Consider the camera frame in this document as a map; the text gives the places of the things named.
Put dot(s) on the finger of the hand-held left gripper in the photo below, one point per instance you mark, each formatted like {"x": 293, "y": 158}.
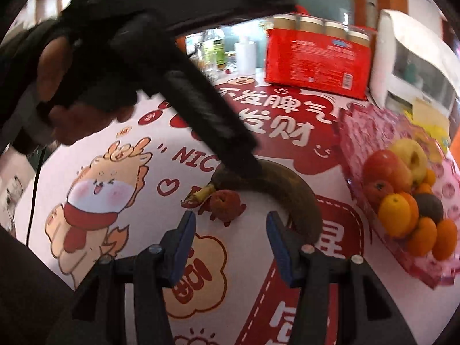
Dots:
{"x": 215, "y": 125}
{"x": 230, "y": 0}

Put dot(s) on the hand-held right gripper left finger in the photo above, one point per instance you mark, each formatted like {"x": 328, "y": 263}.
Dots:
{"x": 182, "y": 248}

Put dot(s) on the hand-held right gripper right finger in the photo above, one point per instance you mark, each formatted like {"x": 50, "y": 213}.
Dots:
{"x": 283, "y": 249}

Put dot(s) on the shrivelled red fruit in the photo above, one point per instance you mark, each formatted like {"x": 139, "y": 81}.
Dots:
{"x": 224, "y": 205}

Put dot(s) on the overripe dark banana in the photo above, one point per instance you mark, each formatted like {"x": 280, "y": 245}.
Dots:
{"x": 287, "y": 187}

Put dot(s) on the red apple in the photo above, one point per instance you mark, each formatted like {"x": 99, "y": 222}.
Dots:
{"x": 382, "y": 167}

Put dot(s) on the pink plastic fruit tray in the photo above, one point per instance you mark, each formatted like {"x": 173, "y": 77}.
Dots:
{"x": 359, "y": 133}

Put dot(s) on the dark avocado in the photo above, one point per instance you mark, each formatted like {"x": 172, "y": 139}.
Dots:
{"x": 429, "y": 206}

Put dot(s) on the yellow apple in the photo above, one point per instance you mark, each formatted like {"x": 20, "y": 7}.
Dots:
{"x": 409, "y": 158}

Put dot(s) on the person's left forearm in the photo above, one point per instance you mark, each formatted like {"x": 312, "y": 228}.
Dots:
{"x": 21, "y": 54}

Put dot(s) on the person's left hand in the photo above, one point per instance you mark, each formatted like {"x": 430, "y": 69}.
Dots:
{"x": 82, "y": 122}

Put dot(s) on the clear bottle with green label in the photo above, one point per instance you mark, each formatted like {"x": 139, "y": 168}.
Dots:
{"x": 215, "y": 50}

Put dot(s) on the white plastic bottle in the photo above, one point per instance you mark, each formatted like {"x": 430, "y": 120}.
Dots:
{"x": 245, "y": 55}

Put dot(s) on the wooden door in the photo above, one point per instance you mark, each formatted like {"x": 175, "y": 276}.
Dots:
{"x": 48, "y": 5}

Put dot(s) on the printed red white tablecloth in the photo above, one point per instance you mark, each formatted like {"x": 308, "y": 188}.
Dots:
{"x": 143, "y": 172}

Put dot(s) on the red drink multipack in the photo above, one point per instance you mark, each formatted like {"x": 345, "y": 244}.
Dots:
{"x": 316, "y": 57}

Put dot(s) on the person's dark clothing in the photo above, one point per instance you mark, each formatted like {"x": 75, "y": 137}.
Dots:
{"x": 25, "y": 294}

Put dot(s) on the white countertop appliance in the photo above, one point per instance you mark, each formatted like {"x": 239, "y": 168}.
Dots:
{"x": 413, "y": 54}

